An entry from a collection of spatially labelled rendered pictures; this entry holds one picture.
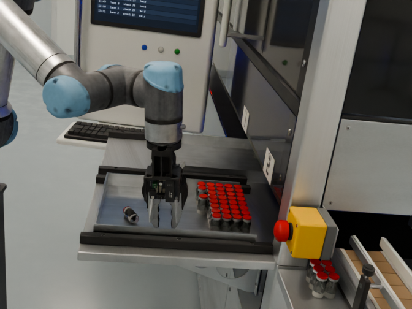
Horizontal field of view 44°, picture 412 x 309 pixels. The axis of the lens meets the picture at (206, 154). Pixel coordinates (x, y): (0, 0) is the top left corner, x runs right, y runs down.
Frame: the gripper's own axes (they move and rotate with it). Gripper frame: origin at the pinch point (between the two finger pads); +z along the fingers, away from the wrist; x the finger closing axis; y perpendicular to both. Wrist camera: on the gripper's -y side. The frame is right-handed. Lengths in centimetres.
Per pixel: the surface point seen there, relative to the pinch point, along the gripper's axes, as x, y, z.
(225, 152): 14, -51, 2
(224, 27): 12, -66, -34
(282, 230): 23.1, 17.2, -8.8
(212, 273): 10.7, -0.4, 12.8
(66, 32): -175, -528, 34
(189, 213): 4.9, -8.4, 1.8
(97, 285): -41, -94, 86
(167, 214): -0.1, -6.5, 1.4
